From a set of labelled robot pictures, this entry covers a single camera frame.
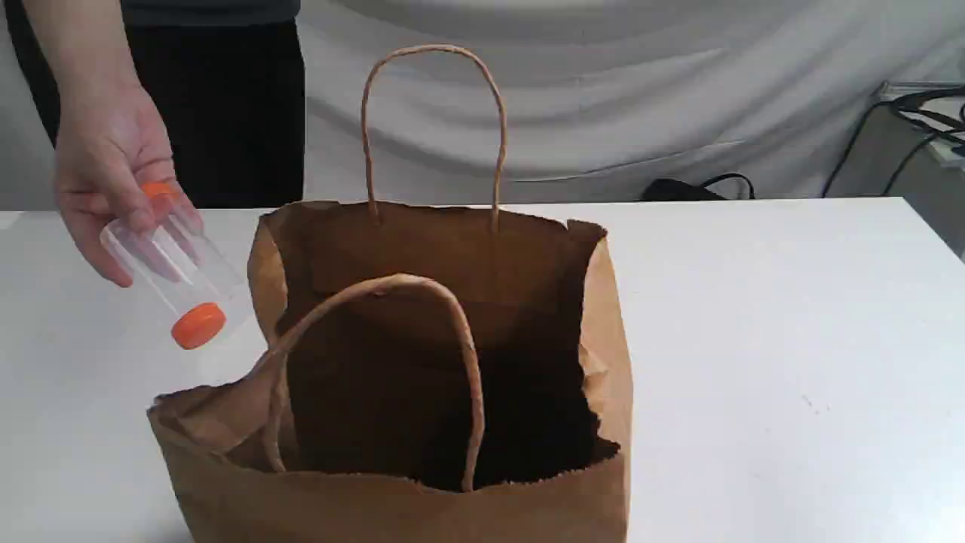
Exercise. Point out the person's hand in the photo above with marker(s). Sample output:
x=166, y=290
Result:
x=111, y=140

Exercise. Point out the brown paper bag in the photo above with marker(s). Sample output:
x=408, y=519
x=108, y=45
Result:
x=433, y=374

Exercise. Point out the person's bare forearm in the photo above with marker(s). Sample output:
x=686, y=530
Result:
x=85, y=44

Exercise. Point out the person's dark clothed torso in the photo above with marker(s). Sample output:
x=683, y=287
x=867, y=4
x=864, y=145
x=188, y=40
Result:
x=228, y=78

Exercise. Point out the clear tube with orange caps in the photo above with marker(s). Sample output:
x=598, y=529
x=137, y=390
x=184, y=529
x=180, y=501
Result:
x=189, y=275

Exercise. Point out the grey side cabinet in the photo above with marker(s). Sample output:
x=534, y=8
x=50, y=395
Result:
x=909, y=144

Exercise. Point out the white draped backdrop cloth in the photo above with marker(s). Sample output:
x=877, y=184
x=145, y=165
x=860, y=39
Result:
x=602, y=97

